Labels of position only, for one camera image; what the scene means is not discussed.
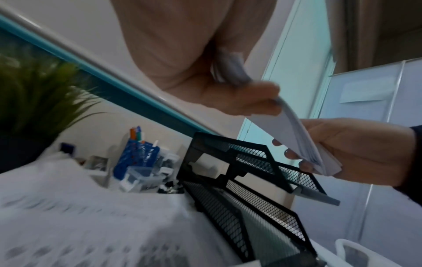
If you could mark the white plastic chair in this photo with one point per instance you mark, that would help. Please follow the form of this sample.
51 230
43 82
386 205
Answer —
343 247

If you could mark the white tape dispenser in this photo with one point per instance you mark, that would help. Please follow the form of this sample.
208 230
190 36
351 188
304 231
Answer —
169 163

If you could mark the blue pen holder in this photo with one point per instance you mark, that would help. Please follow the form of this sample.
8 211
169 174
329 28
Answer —
132 156

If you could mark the white paper note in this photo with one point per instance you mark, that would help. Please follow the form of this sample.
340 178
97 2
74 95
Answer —
366 90

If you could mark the potted green plant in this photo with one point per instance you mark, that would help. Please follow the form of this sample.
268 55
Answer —
33 104

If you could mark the black mesh paper tray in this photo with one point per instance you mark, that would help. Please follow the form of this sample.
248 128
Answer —
263 208

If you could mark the pile of papers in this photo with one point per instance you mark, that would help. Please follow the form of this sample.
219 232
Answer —
99 221

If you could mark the clear plastic lidded box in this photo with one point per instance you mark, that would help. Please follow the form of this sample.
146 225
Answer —
141 180

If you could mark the printed paper bundle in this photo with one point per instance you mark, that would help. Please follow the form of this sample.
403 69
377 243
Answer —
290 130

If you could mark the person's left hand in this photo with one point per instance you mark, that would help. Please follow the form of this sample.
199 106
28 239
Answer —
181 39

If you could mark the small dark blue box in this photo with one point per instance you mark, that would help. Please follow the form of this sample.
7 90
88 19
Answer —
68 148

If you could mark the red pen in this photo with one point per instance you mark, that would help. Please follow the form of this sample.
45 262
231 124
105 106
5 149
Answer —
132 134

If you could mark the black right wristband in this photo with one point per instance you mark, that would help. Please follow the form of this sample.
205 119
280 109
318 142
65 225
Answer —
415 169

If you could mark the wide grey roller blind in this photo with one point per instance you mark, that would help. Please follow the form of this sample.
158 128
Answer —
66 26

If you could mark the frosted glass partition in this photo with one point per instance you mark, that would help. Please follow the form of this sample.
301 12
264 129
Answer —
379 221

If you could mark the green and white pen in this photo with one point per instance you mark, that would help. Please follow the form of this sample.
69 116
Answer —
141 137

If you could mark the person's right hand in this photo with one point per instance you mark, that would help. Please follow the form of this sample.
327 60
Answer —
369 151

